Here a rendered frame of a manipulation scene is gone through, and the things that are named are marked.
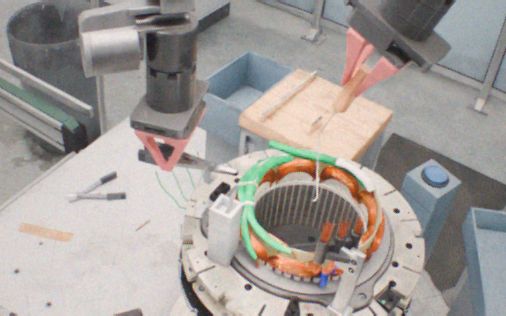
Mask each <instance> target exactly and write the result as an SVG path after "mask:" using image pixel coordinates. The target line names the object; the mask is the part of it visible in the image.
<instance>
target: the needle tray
mask: <svg viewBox="0 0 506 316"><path fill-rule="evenodd" d="M462 232H463V237H464V242H465V246H464V247H465V253H466V258H467V262H466V264H467V269H468V274H469V275H468V278H467V280H466V281H465V283H464V285H463V287H462V289H461V290H460V291H459V293H458V295H457V297H456V298H455V300H454V302H453V303H452V306H451V308H450V310H449V312H448V314H446V316H506V213H504V212H499V211H494V210H489V209H485V210H484V209H478V208H473V207H471V209H470V211H469V213H468V215H467V216H466V218H465V220H464V222H463V227H462Z"/></svg>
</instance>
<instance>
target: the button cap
mask: <svg viewBox="0 0 506 316"><path fill-rule="evenodd" d="M424 177H425V178H426V179H427V180H428V181H429V182H431V183H433V184H436V185H443V184H445V183H446V181H447V179H448V174H447V172H446V171H445V170H444V169H441V168H440V167H437V166H430V167H427V168H426V169H425V171H424Z"/></svg>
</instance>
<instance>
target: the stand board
mask: <svg viewBox="0 0 506 316"><path fill-rule="evenodd" d="M310 75H311V74H309V73H307V72H305V71H303V70H300V69H298V70H296V71H295V72H294V73H291V74H290V75H289V76H288V77H286V78H285V80H284V81H282V82H281V83H280V84H278V85H277V86H276V87H275V88H273V89H272V90H271V91H270V92H268V93H267V94H266V95H265V96H263V97H262V98H261V99H259V100H258V101H257V102H256V103H254V104H253V105H252V106H251V107H249V108H248V109H247V110H246V111H243V112H242V113H240V118H239V125H240V126H242V127H244V128H246V129H248V130H250V131H252V132H254V133H256V134H258V135H260V136H262V137H264V138H266V139H268V140H274V141H277V142H281V143H283V144H286V145H289V146H292V147H296V148H300V149H304V150H305V149H309V150H315V151H317V150H318V137H319V136H318V134H321V130H322V128H323V127H324V125H325V124H327V122H328V121H329V120H330V118H331V117H332V116H333V114H334V109H333V101H334V99H335V97H336V96H337V95H338V93H339V92H340V90H341V89H342V88H340V87H338V86H336V85H333V84H331V83H329V82H327V81H325V80H323V79H321V78H319V77H316V79H313V80H312V81H311V82H310V83H309V84H307V85H306V86H305V87H304V88H303V89H301V90H300V91H299V92H298V93H297V94H295V95H294V96H293V97H292V98H291V99H290V100H289V101H288V102H287V103H286V104H285V105H283V106H282V107H281V108H280V109H279V110H277V111H276V112H274V113H273V114H271V115H270V116H269V117H268V118H267V119H265V120H264V121H263V122H261V121H260V115H261V114H262V113H263V112H264V111H267V110H268V109H269V108H270V107H272V106H273V105H274V104H275V103H276V102H278V101H279V100H280V99H281V98H283V97H284V96H285V95H286V94H287V93H289V91H290V90H291V89H292V88H294V87H295V86H296V85H297V84H299V83H300V82H301V81H302V80H303V79H305V78H306V77H307V76H310ZM393 113H394V111H392V110H390V109H388V108H385V107H383V106H381V105H379V104H377V103H374V102H372V101H370V100H367V99H365V98H363V97H360V96H358V97H357V98H355V100H354V101H353V102H352V104H351V105H350V106H349V108H348V109H347V110H346V112H345V113H337V114H335V115H334V117H333V118H332V119H331V121H330V122H329V123H328V125H326V126H325V128H324V129H323V130H322V134H321V135H320V143H319V151H321V152H326V153H330V154H332V157H335V158H338V159H339V158H345V159H348V160H350V161H353V162H356V161H357V160H358V159H359V158H360V157H361V156H362V154H363V153H364V152H365V151H366V150H367V148H368V147H369V146H370V144H371V143H372V142H373V141H374V140H375V139H376V138H378V136H379V135H380V134H381V133H382V132H383V130H384V129H385V128H386V126H387V125H388V124H389V123H390V122H391V119H392V116H393ZM320 116H322V117H323V120H322V124H321V126H320V127H319V128H318V129H317V130H316V131H315V132H314V133H312V134H311V133H310V128H311V123H313V122H314V121H316V120H317V119H318V118H319V117H320ZM319 131H320V132H319ZM318 132H319V133H318Z"/></svg>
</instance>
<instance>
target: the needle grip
mask: <svg viewBox="0 0 506 316"><path fill-rule="evenodd" d="M371 71H372V70H371V69H370V68H369V67H368V66H367V65H363V64H360V65H359V66H358V67H357V69H355V71H354V72H353V74H352V76H351V78H350V80H349V81H348V82H347V84H345V86H344V87H343V89H341V90H340V92H339V93H338V95H337V96H336V97H335V99H334V101H333V109H335V110H336V111H337V113H345V112H346V110H347V109H348V108H349V106H350V105H351V104H352V102H353V101H354V100H355V98H356V97H354V95H355V94H356V93H357V92H356V91H357V90H358V88H359V87H360V85H361V84H362V83H363V81H364V80H365V79H366V78H367V76H368V75H369V73H370V72H371Z"/></svg>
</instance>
